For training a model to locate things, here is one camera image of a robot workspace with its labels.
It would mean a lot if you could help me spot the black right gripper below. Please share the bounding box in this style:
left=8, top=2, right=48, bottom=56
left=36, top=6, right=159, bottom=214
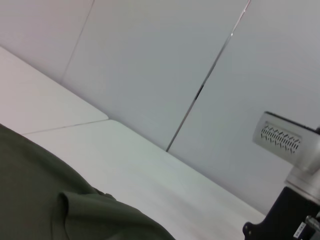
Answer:
left=241, top=185, right=320, bottom=240

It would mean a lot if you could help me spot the dark green printed t-shirt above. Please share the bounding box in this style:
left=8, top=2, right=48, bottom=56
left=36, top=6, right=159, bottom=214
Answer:
left=0, top=123, right=176, bottom=240

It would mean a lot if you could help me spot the right arm connector cable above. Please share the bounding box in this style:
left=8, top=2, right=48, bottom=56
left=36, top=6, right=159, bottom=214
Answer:
left=305, top=215, right=320, bottom=227

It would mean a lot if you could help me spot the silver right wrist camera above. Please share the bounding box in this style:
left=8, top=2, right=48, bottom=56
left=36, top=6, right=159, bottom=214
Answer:
left=251, top=110, right=320, bottom=161

